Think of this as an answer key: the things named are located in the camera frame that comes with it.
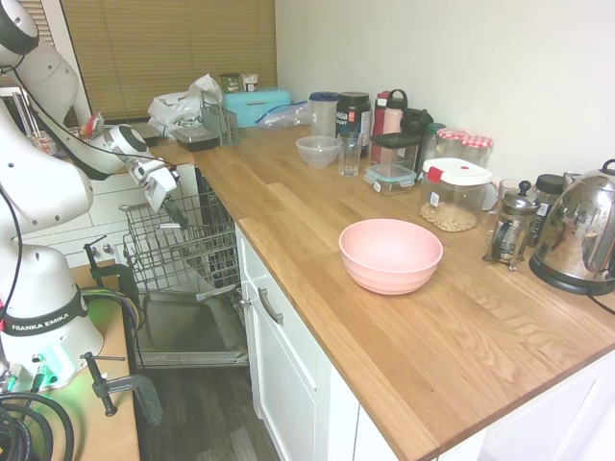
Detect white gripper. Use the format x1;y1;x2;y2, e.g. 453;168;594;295
128;159;190;232

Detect built-in dishwasher body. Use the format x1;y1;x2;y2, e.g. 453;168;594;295
194;165;249;308

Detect grey dishwasher cutlery basket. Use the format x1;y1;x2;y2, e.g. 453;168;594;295
200;90;240;148

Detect stainless dishwasher door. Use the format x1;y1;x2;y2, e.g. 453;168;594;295
134;286;250;369

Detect white base cabinet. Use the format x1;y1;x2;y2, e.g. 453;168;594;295
18;162;201;270
234;225;615;461

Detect black metal table clamp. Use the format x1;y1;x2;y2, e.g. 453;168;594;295
79;352;163;431
84;234;140;308

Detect white plastic shopping bag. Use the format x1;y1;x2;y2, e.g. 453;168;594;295
146;73;225;140

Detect red yellow snack bag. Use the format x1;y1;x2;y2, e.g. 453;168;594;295
79;111;106;143

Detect teal bread box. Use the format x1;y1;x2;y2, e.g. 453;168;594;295
221;89;294;129

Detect wooden robot mounting table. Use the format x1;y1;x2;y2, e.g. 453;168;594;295
47;261;143;461

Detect red white oatmeal cup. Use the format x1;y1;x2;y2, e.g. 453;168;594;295
29;133;54;156

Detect clear zip bag blue edge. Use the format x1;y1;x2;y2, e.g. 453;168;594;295
256;100;312;131

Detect clear plastic bowl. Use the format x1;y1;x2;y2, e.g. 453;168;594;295
295;135;341;170

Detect brown slatted window blind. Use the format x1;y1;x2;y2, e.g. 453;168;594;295
61;0;279;122

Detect clear pitcher blue lid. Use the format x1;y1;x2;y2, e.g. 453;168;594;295
308;91;339;139

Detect clear drinking glass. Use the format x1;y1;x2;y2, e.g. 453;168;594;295
336;132;364;178

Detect black Vega protein tub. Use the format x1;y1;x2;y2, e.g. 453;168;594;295
335;91;373;158

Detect glass container teal lid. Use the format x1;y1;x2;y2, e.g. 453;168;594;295
362;163;417;197

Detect pink plastic bowl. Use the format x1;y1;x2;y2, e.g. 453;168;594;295
338;218;444;297

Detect red water bottle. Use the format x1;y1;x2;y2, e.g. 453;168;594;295
373;91;391;136

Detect clear container black lid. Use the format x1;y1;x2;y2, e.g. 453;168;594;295
369;132;422;170

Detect pink bottle black cap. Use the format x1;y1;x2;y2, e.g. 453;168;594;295
382;88;408;135

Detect black water bottle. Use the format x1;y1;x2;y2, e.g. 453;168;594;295
400;108;434;167

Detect jar with green lid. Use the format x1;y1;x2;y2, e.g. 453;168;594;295
422;122;448;167

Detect clear nut jar white lid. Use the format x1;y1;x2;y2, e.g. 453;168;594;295
419;158;495;233

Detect jar with red gingham lid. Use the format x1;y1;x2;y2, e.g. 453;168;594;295
435;127;470;159
460;133;495;169

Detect clear glass mug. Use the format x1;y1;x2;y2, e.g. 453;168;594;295
480;178;518;231

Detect glass french press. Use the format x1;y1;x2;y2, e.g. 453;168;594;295
482;180;542;273

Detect glass jar black lid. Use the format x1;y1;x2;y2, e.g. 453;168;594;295
530;174;566;249

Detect stainless steel electric kettle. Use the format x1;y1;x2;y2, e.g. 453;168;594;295
529;158;615;297

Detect grey wire dishwasher rack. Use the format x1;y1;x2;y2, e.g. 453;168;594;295
118;180;241;295

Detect coloured wire bundle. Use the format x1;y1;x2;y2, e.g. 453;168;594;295
79;286;146;332

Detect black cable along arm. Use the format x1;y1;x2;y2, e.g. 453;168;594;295
0;66;180;170

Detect black coiled cable bundle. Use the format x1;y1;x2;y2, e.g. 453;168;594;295
0;393;76;461

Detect black kettle power cord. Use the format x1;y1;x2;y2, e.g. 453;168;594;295
584;290;615;318

